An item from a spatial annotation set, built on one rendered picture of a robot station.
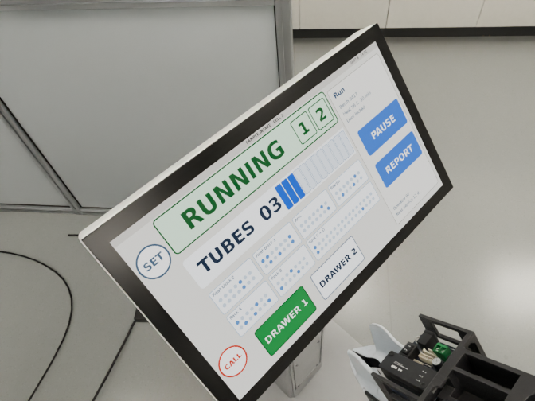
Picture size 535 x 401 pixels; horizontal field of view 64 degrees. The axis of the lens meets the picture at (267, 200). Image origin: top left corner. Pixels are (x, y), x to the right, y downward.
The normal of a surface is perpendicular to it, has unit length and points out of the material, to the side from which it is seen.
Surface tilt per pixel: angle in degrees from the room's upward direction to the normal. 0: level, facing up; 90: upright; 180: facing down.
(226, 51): 90
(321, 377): 0
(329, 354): 5
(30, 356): 0
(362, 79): 50
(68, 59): 90
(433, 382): 40
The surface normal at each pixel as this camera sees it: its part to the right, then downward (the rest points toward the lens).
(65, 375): -0.08, -0.59
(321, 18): -0.10, 0.81
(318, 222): 0.49, 0.04
